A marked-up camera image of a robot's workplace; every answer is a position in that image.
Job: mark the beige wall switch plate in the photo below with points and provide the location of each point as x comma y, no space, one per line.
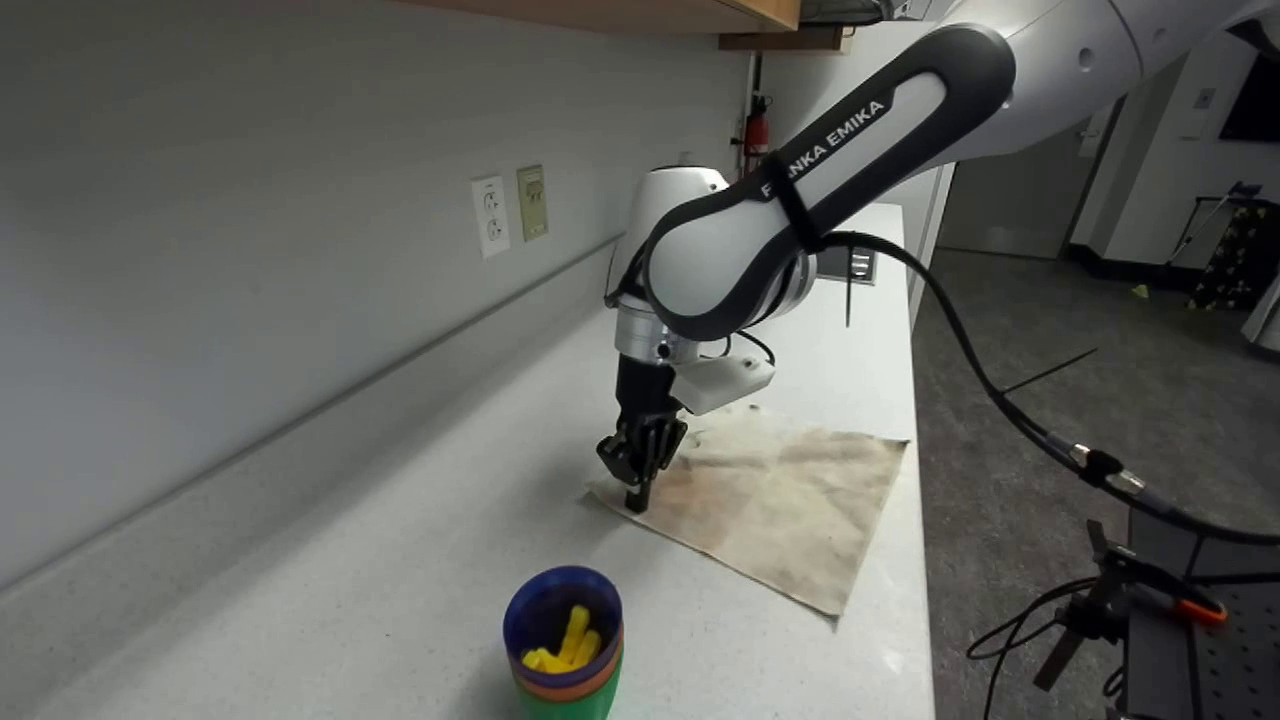
533,201

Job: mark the white wall power outlet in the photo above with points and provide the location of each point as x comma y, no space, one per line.
491,212

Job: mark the beige cloth towel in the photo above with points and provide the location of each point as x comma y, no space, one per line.
783,503

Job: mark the black camera tripod stand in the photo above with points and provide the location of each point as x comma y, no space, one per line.
1199,627

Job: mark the wooden wall cabinet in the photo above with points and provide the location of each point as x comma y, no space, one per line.
640,15

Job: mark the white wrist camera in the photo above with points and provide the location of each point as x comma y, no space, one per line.
713,372

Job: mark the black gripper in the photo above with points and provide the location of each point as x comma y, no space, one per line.
644,428

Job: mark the stacked colourful cups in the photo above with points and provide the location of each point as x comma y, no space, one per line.
538,617

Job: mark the yellow item in cup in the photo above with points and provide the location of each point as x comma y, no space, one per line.
579,647

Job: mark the red fire extinguisher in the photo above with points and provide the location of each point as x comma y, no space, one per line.
755,136

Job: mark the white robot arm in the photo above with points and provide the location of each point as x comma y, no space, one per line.
710,257

